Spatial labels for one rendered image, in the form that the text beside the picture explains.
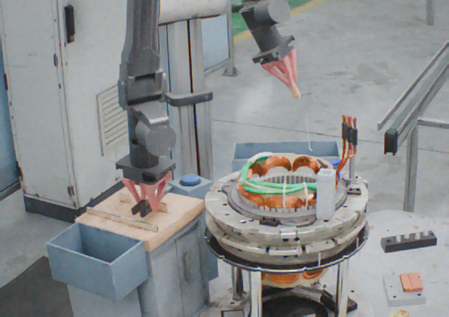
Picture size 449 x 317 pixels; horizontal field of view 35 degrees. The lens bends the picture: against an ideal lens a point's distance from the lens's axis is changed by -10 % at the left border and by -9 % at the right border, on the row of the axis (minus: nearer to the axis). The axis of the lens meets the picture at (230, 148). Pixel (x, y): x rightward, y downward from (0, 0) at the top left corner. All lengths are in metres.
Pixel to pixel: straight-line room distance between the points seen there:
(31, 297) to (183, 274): 1.80
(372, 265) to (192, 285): 0.49
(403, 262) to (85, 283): 0.83
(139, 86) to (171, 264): 0.37
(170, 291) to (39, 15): 2.26
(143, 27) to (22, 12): 2.39
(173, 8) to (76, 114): 1.99
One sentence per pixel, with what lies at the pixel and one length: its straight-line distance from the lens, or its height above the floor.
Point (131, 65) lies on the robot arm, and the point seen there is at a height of 1.39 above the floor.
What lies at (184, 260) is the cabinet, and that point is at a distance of 1.56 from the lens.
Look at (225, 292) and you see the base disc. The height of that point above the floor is 0.80.
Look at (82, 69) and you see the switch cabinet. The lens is 3.68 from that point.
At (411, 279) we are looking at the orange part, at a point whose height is 0.81.
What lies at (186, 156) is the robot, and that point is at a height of 1.02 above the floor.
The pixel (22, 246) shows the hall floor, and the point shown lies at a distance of 3.76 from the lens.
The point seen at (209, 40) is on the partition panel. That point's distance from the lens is 5.83.
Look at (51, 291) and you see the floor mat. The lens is 3.32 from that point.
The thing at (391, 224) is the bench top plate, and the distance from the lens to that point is 2.06.
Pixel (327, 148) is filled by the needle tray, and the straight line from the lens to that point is 1.84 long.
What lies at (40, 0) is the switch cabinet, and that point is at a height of 1.18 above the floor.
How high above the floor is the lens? 1.73
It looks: 22 degrees down
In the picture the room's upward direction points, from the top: 3 degrees counter-clockwise
